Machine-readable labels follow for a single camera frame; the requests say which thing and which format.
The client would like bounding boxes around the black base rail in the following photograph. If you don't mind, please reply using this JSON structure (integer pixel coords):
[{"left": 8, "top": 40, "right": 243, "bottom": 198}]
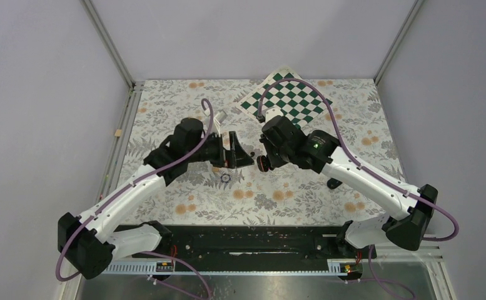
[{"left": 153, "top": 224, "right": 369, "bottom": 271}]

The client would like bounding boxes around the floral table mat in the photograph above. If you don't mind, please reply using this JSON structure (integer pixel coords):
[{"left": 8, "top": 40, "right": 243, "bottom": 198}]
[{"left": 119, "top": 79, "right": 403, "bottom": 225}]

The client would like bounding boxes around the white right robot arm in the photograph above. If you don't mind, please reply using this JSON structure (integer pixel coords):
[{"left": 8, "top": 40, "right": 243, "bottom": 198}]
[{"left": 258, "top": 116, "right": 438, "bottom": 258}]

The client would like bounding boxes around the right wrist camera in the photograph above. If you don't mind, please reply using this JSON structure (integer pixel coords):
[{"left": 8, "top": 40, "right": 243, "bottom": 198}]
[{"left": 264, "top": 106, "right": 284, "bottom": 123}]

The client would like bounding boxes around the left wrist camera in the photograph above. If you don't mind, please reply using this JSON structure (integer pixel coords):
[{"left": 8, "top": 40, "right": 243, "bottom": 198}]
[{"left": 214, "top": 110, "right": 227, "bottom": 124}]

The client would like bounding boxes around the blue poker chip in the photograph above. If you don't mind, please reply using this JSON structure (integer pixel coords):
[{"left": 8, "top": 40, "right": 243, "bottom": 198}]
[{"left": 220, "top": 174, "right": 231, "bottom": 183}]

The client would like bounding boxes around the small black oval object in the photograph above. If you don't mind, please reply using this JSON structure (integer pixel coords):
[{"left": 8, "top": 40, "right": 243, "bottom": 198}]
[{"left": 327, "top": 178, "right": 343, "bottom": 190}]

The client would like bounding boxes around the black earbud charging case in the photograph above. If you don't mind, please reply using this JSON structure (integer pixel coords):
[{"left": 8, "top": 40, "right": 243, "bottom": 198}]
[{"left": 256, "top": 155, "right": 271, "bottom": 173}]

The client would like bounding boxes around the green white chessboard mat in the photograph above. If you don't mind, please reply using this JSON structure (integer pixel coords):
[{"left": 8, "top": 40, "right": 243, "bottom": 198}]
[{"left": 228, "top": 67, "right": 335, "bottom": 138}]

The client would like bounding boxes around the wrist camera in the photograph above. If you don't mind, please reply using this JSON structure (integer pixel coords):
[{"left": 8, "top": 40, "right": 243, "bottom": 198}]
[
  {"left": 264, "top": 106, "right": 284, "bottom": 123},
  {"left": 214, "top": 110, "right": 227, "bottom": 124}
]

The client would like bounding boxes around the white cable duct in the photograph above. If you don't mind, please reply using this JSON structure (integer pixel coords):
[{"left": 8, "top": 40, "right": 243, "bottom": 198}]
[{"left": 101, "top": 259, "right": 355, "bottom": 276}]

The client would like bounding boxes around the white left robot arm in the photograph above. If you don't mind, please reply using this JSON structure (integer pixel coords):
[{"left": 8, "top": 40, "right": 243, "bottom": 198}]
[{"left": 56, "top": 118, "right": 254, "bottom": 282}]

